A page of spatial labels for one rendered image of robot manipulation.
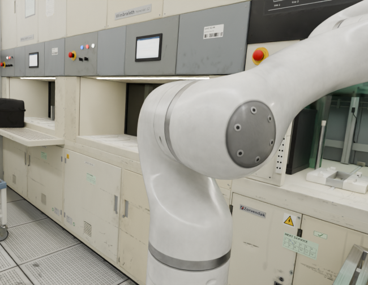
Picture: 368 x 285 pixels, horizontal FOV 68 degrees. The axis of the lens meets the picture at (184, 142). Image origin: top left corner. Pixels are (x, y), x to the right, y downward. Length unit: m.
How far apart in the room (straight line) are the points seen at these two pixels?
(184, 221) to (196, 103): 0.15
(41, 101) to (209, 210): 3.37
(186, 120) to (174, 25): 1.14
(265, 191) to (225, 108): 0.86
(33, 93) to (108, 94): 1.50
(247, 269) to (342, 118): 1.11
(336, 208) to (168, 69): 0.93
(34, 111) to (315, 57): 3.38
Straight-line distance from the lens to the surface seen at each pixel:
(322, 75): 0.46
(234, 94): 0.28
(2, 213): 2.53
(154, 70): 1.45
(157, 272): 0.40
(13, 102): 2.97
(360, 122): 1.90
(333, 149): 1.93
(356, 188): 1.22
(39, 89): 3.64
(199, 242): 0.36
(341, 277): 0.83
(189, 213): 0.36
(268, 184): 1.11
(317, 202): 1.05
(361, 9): 0.70
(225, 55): 1.19
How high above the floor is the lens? 1.15
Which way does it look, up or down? 8 degrees down
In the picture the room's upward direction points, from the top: 4 degrees clockwise
